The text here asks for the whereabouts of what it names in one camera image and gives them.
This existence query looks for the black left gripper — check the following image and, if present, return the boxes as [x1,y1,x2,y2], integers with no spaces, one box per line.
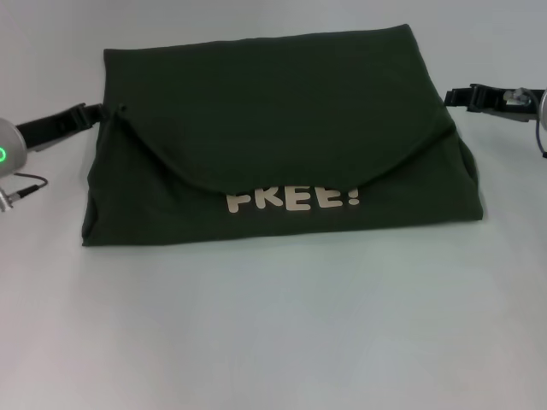
[15,102,104,153]

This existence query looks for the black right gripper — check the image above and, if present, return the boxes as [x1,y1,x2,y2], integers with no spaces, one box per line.
[444,84,544,126]

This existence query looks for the left gripper cable with connector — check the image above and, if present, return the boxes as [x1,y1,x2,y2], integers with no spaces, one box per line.
[0,173,49,211]

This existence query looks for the dark green shirt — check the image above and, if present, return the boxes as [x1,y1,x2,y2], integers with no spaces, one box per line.
[80,23,486,249]

